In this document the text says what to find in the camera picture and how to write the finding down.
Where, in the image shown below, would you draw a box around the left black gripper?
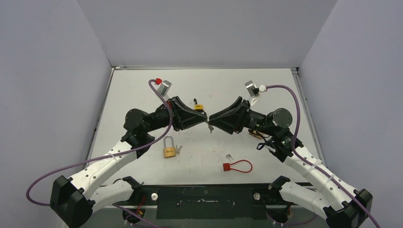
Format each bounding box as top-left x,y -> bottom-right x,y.
144,96 -> 208,133

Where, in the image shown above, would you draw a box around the yellow black padlock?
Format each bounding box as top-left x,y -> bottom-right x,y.
193,98 -> 206,115

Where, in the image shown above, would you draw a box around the keys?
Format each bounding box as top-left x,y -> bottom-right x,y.
207,123 -> 214,133
226,154 -> 233,162
175,145 -> 183,155

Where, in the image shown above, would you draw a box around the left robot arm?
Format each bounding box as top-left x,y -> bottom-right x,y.
50,96 -> 207,228

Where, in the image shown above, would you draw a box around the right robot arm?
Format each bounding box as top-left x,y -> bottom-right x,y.
209,97 -> 373,228

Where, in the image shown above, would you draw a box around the brass padlock short shackle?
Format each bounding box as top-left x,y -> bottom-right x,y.
248,129 -> 263,139

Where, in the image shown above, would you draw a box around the keys beside long-shackle padlock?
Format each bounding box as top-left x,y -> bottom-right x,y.
175,145 -> 183,155

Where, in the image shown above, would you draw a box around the brass padlock long shackle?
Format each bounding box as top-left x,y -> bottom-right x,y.
163,135 -> 176,159

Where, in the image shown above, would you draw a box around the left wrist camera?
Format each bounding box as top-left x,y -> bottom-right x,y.
157,80 -> 172,100

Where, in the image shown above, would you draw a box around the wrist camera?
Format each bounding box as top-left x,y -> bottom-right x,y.
245,80 -> 268,106
157,80 -> 172,100

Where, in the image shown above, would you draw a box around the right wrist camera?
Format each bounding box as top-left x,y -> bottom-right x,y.
245,80 -> 268,106

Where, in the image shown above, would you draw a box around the red cable lock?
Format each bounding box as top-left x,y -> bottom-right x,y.
222,159 -> 253,174

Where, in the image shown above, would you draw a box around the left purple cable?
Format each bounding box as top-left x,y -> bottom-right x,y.
26,79 -> 174,228

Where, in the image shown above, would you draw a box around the purple cable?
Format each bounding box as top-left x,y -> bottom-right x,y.
261,84 -> 382,228
26,79 -> 174,228

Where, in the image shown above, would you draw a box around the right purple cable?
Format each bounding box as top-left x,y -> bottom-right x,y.
261,84 -> 382,228

